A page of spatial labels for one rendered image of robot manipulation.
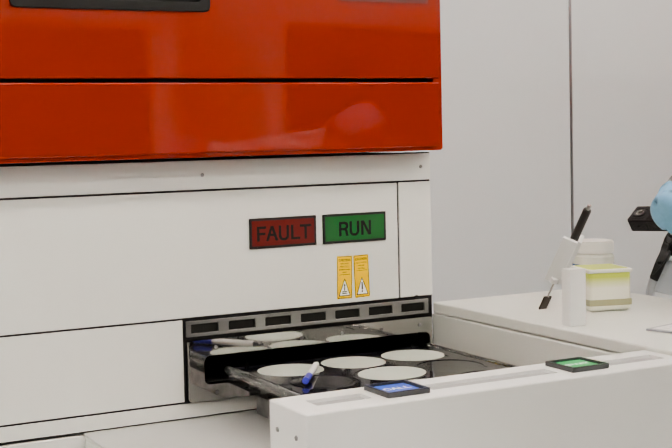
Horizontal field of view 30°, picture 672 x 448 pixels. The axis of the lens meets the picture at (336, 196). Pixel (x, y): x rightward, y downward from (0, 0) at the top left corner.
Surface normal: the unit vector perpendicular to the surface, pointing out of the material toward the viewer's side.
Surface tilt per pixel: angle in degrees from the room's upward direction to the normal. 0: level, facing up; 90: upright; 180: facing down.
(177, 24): 90
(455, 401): 90
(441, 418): 90
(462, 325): 90
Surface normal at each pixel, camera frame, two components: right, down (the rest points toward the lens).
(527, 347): -0.88, 0.04
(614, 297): 0.22, 0.04
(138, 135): 0.47, 0.04
